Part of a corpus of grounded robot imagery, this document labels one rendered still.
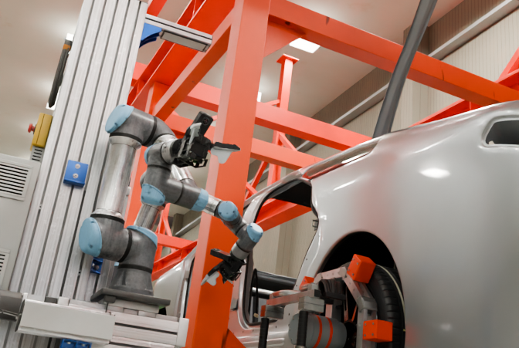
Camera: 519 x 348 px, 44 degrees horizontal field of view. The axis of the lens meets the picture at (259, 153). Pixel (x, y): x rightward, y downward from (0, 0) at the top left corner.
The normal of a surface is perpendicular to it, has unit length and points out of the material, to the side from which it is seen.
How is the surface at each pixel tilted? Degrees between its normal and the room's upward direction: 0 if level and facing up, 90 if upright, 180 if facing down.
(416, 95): 90
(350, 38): 90
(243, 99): 90
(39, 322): 90
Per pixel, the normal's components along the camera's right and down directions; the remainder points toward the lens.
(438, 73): 0.43, -0.30
